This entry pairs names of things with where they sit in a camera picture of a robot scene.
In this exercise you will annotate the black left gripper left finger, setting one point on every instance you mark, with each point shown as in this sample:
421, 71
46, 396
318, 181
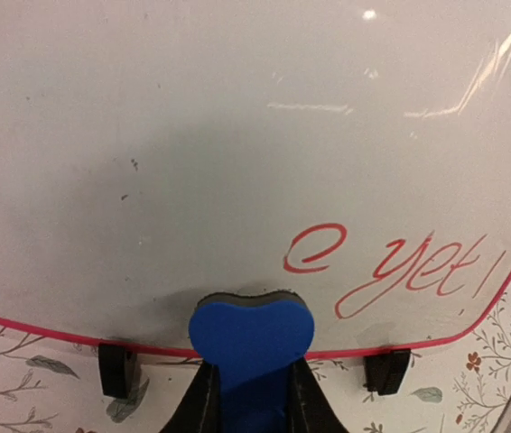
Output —
198, 411

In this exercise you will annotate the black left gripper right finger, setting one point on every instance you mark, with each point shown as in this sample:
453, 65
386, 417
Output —
309, 409

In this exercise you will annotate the blue whiteboard eraser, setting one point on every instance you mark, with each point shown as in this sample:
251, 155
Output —
253, 341

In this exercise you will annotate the pink framed whiteboard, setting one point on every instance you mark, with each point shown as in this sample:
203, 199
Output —
357, 153

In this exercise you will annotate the black stand foot right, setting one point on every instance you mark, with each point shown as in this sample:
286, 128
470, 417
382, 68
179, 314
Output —
385, 372

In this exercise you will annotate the black stand foot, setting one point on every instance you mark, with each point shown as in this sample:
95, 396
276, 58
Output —
385, 372
116, 365

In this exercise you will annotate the black stand foot left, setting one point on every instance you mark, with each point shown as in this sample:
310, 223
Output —
116, 365

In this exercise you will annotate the floral table mat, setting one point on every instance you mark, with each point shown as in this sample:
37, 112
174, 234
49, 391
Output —
50, 386

